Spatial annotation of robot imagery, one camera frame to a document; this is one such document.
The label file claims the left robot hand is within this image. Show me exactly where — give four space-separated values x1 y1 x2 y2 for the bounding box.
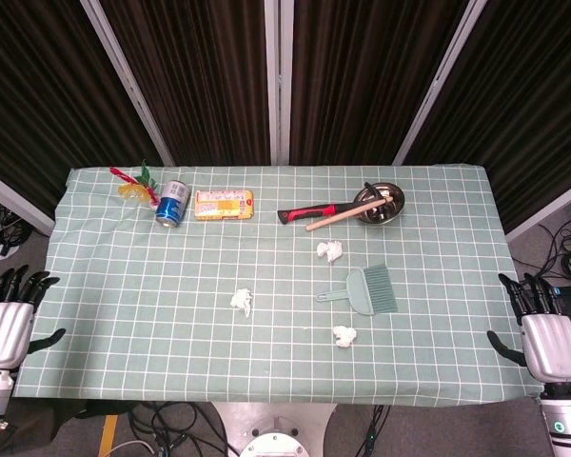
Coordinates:
0 265 67 370

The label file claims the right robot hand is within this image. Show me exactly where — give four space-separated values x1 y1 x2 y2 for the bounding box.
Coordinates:
486 271 571 385

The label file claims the small green hand broom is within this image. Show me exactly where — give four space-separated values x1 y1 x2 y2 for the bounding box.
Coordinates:
315 265 400 317

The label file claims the white paper ball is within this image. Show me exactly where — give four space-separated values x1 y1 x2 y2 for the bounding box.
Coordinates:
331 325 358 349
229 288 256 318
316 240 345 265

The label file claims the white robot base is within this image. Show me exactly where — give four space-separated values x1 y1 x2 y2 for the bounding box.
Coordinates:
211 402 348 457

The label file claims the green checkered tablecloth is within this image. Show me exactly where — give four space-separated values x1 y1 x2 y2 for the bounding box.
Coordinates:
11 164 544 408

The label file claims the colourful feather shuttlecock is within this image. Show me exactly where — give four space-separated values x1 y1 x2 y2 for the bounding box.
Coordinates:
108 159 163 209

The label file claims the blue soda can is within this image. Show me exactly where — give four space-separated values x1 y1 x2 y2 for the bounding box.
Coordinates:
154 179 192 230

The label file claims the stainless steel bowl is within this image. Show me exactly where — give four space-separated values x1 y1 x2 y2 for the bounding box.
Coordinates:
352 182 405 227

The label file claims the dark ribbed partition panel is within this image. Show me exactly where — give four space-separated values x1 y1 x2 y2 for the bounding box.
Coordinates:
393 0 571 242
0 0 172 235
278 0 487 167
80 0 280 167

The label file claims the wooden stick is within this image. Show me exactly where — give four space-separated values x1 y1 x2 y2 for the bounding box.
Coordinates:
305 193 394 232

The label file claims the yellow snack package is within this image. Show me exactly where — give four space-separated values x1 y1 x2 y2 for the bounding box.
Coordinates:
193 189 256 222

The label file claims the red black hammer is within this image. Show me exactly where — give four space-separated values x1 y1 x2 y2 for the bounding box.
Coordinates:
277 182 389 227

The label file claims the black floor cable bundle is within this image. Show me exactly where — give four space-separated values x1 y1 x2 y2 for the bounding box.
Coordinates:
0 189 35 256
355 404 392 457
507 192 571 287
123 402 232 457

